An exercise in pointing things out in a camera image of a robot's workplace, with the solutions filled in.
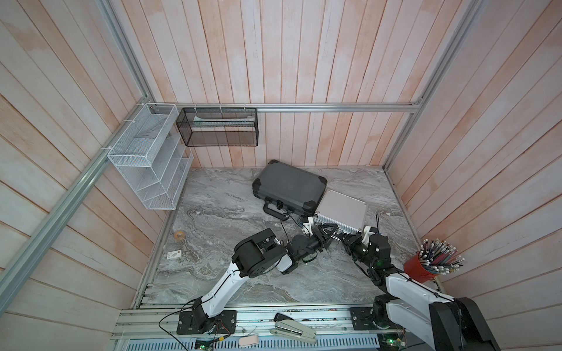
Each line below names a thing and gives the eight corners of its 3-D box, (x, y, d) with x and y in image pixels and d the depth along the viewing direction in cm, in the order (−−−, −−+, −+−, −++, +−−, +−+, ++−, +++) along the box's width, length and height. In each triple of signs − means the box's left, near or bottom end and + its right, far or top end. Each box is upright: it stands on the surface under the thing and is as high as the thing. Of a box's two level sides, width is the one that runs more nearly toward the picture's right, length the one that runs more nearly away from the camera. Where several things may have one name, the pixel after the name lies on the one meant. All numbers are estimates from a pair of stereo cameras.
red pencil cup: (406, 286, 83) (433, 270, 69) (396, 259, 90) (418, 239, 76) (437, 286, 83) (470, 270, 69) (424, 259, 90) (452, 239, 76)
